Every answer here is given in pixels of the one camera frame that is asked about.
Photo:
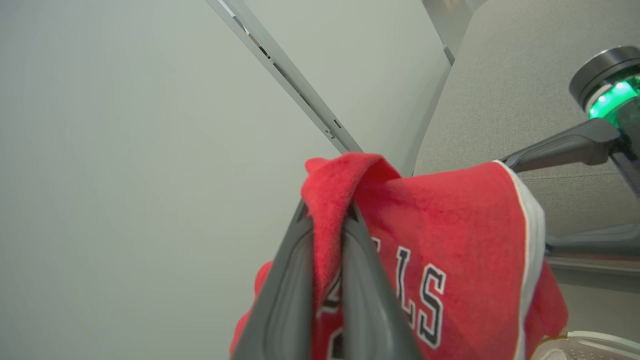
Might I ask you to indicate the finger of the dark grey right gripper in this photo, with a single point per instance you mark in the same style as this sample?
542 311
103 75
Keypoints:
600 242
575 145

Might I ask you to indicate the red basketball jersey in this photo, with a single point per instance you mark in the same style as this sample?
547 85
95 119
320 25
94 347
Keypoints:
450 225

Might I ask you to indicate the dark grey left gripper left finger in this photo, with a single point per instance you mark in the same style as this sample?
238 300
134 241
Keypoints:
282 300

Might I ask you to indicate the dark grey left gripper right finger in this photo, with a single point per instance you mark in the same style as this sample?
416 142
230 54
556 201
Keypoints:
370 310

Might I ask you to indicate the grey double partition post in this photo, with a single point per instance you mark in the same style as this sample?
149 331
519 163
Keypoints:
450 25

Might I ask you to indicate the grey fabric sofa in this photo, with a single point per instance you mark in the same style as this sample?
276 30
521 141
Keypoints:
500 100

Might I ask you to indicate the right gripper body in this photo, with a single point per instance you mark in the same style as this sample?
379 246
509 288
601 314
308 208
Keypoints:
627 110

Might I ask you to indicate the white laundry basket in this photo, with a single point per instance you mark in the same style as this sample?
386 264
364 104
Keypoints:
590 347

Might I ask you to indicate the grey slotted partition post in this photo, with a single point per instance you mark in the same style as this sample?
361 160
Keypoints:
295 82

